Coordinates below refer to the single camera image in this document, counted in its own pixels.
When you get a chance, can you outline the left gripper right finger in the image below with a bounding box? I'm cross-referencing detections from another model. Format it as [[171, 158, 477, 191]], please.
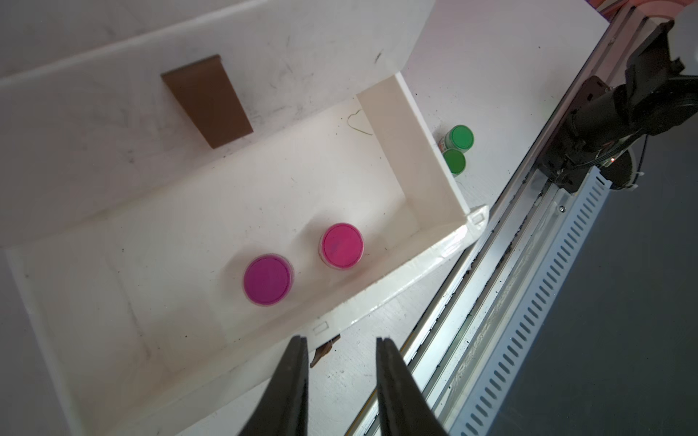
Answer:
[[376, 338, 447, 436]]

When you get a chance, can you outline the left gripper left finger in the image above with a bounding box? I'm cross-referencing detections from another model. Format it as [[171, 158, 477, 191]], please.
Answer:
[[239, 335, 309, 435]]

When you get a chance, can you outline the magenta paint can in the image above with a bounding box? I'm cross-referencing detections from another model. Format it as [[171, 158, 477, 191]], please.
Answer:
[[243, 254, 294, 306], [318, 223, 365, 270]]

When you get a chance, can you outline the white drawer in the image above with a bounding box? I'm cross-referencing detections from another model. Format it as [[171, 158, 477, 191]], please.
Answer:
[[8, 75, 489, 435]]

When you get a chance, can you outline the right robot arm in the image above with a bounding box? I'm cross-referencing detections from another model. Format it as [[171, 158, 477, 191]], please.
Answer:
[[560, 19, 697, 166]]

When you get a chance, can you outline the green paint can left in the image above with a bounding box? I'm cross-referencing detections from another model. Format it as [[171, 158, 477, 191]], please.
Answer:
[[442, 149, 467, 176]]

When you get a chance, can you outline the green paint can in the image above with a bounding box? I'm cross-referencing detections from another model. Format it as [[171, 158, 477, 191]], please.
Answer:
[[438, 125, 474, 153], [442, 149, 467, 176]]

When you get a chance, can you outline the green paint can right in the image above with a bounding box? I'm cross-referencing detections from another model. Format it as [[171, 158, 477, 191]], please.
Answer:
[[438, 125, 474, 153]]

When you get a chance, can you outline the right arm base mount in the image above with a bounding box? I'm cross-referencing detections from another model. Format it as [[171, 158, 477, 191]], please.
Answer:
[[536, 76, 639, 194]]

